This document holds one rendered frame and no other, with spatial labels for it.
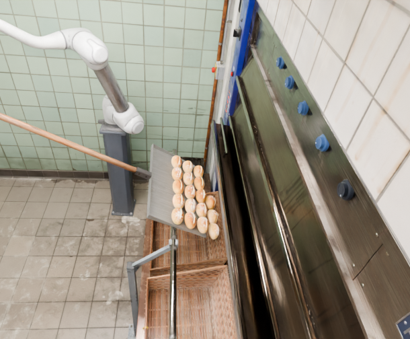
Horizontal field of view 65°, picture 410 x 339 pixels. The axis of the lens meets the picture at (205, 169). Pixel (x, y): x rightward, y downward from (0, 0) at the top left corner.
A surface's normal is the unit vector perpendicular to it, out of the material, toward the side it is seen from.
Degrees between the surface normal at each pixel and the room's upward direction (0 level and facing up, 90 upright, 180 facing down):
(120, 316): 0
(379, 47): 90
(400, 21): 90
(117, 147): 90
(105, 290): 0
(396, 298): 90
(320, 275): 70
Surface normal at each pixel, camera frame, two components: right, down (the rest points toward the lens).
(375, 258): -1.00, 0.00
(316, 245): -0.89, -0.26
